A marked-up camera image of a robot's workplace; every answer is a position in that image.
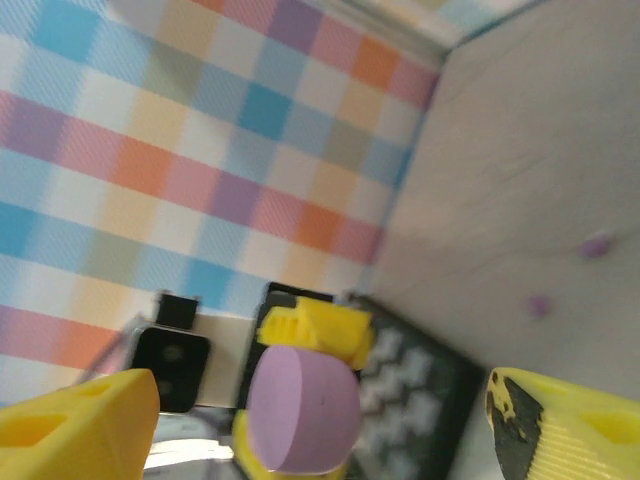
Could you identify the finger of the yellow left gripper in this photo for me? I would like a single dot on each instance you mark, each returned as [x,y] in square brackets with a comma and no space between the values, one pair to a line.
[242,445]
[325,325]

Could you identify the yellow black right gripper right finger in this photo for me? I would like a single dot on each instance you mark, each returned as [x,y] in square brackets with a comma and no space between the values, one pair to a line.
[590,450]

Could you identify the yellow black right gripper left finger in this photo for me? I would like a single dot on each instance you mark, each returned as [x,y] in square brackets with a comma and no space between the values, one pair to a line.
[75,440]

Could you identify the purple earbud charging case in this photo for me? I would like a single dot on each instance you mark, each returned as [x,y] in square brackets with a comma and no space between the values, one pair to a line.
[300,410]

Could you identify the black white checkerboard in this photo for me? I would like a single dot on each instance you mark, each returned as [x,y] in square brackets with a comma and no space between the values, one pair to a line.
[415,380]

